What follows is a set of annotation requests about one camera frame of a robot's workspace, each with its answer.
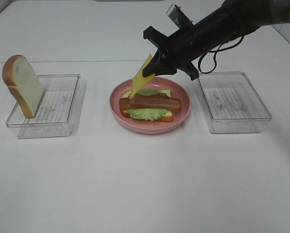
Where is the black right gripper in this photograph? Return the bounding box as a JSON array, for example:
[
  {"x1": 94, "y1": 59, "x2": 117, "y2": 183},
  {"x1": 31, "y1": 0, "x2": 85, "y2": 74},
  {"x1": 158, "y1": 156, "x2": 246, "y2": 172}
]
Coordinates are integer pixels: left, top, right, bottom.
[{"x1": 142, "y1": 26, "x2": 199, "y2": 80}]

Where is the yellow cheese slice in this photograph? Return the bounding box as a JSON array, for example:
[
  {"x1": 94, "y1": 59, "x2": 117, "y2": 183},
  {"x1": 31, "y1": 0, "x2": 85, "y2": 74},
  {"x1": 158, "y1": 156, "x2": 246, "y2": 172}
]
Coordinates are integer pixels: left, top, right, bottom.
[{"x1": 129, "y1": 54, "x2": 155, "y2": 99}]

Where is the bacon strip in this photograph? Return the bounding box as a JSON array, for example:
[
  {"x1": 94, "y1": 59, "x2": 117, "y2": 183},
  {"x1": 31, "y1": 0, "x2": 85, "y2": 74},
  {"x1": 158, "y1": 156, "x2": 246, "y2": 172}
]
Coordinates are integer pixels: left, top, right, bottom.
[
  {"x1": 128, "y1": 94, "x2": 182, "y2": 110},
  {"x1": 119, "y1": 98, "x2": 139, "y2": 110}
]

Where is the green lettuce leaf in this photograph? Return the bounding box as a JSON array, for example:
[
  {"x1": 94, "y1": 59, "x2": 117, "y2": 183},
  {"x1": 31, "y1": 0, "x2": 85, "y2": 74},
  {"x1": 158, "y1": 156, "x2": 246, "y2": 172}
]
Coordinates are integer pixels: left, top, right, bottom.
[{"x1": 126, "y1": 88, "x2": 171, "y2": 121}]

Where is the bread slice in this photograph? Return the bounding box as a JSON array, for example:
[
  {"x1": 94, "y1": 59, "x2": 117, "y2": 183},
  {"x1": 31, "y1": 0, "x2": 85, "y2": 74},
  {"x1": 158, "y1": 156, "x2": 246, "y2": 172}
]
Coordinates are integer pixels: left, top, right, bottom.
[
  {"x1": 120, "y1": 89, "x2": 174, "y2": 123},
  {"x1": 2, "y1": 55, "x2": 44, "y2": 118}
]

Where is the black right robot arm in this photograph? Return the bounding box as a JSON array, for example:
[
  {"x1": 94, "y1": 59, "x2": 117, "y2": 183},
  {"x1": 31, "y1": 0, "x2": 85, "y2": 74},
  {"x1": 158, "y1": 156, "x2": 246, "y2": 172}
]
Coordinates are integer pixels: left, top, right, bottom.
[{"x1": 142, "y1": 0, "x2": 290, "y2": 80}]

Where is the pink round plate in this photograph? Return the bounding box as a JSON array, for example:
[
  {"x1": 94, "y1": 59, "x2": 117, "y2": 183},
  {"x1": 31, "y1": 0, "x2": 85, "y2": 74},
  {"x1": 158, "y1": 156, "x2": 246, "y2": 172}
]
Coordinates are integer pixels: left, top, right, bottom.
[{"x1": 109, "y1": 77, "x2": 191, "y2": 134}]

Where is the right clear plastic tray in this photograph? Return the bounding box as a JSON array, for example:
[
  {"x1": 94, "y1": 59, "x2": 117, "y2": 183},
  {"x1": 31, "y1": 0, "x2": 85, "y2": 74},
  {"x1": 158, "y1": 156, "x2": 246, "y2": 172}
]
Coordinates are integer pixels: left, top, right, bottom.
[{"x1": 194, "y1": 72, "x2": 272, "y2": 133}]

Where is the clear plastic tray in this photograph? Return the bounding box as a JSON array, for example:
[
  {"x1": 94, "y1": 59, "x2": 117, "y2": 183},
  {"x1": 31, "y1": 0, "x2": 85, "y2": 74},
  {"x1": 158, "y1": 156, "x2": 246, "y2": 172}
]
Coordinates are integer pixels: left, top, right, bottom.
[
  {"x1": 194, "y1": 72, "x2": 272, "y2": 133},
  {"x1": 6, "y1": 74, "x2": 85, "y2": 139}
]

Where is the left clear plastic tray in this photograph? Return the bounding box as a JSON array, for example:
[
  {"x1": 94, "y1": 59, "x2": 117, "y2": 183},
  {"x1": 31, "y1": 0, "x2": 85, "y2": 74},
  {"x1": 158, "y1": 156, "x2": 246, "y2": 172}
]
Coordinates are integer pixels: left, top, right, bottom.
[{"x1": 6, "y1": 74, "x2": 85, "y2": 139}]

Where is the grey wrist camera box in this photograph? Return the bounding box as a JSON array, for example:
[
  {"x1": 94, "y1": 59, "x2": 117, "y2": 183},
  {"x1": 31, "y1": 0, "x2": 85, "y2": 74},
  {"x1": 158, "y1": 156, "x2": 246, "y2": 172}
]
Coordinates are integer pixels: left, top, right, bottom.
[{"x1": 166, "y1": 4, "x2": 193, "y2": 29}]

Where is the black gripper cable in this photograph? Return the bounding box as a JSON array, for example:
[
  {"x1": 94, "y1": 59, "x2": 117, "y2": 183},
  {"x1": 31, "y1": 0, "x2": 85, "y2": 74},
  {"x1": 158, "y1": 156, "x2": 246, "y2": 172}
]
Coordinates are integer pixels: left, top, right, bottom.
[{"x1": 197, "y1": 35, "x2": 245, "y2": 74}]

